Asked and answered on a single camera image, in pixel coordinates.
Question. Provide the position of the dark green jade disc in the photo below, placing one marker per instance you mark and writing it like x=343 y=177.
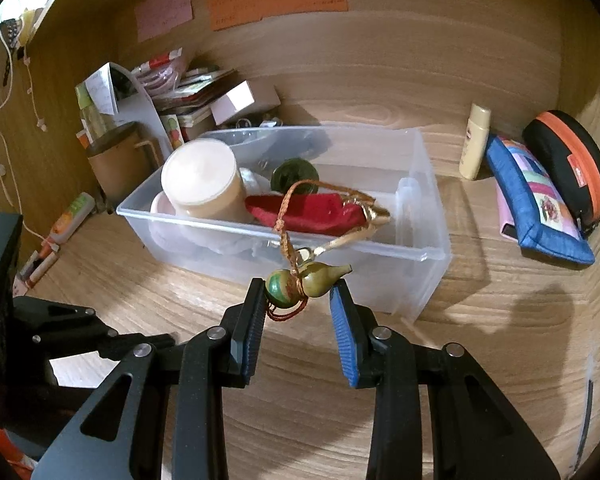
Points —
x=295 y=175

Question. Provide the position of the person's left forearm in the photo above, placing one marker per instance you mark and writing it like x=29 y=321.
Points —
x=0 y=447

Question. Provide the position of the cream lotion bottle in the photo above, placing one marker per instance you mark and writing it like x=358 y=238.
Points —
x=476 y=145

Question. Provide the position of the blue patchwork pouch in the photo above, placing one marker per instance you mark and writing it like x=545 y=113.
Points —
x=535 y=200

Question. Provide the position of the stack of books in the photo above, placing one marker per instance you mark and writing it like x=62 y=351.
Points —
x=195 y=95

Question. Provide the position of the bowl of keys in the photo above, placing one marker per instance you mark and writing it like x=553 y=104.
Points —
x=252 y=122

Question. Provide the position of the pink sticky note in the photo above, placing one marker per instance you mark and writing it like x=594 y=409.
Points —
x=164 y=10

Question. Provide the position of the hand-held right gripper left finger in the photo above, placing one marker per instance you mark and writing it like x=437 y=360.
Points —
x=252 y=340

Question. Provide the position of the clear plastic storage box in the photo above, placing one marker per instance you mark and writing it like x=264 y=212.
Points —
x=405 y=260

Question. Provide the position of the white desk stand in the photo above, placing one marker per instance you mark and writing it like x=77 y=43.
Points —
x=140 y=105

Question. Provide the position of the brown cup with lid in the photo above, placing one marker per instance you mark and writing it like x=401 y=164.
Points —
x=117 y=160

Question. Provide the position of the wooden desktop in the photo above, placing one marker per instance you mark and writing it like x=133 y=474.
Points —
x=455 y=340

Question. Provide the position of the fruit print card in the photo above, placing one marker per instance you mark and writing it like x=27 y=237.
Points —
x=172 y=130

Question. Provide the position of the pink red plastic packet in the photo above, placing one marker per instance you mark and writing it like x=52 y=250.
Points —
x=162 y=67

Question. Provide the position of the black orange zip case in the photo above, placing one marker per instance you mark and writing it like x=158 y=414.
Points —
x=570 y=160

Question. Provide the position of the white paper note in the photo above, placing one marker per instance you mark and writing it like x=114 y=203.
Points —
x=100 y=85

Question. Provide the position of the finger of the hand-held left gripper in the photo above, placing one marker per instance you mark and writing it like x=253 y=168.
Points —
x=60 y=317
x=80 y=351

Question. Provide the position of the orange sticky note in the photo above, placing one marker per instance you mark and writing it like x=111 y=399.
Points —
x=280 y=0

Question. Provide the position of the cream jar with white lid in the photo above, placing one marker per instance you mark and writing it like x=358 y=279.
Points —
x=200 y=180

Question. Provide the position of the white plastic bag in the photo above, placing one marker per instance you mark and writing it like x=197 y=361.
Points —
x=230 y=247

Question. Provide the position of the small white cardboard box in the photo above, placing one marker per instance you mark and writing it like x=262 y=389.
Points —
x=242 y=100

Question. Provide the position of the orange green glue tube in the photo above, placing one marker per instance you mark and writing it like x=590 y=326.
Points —
x=72 y=215

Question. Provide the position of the red fabric pouch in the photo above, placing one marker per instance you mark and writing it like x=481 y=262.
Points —
x=300 y=212

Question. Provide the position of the bundle of pens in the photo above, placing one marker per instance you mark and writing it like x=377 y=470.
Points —
x=40 y=265

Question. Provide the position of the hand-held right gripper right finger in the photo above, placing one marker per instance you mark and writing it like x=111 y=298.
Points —
x=345 y=340

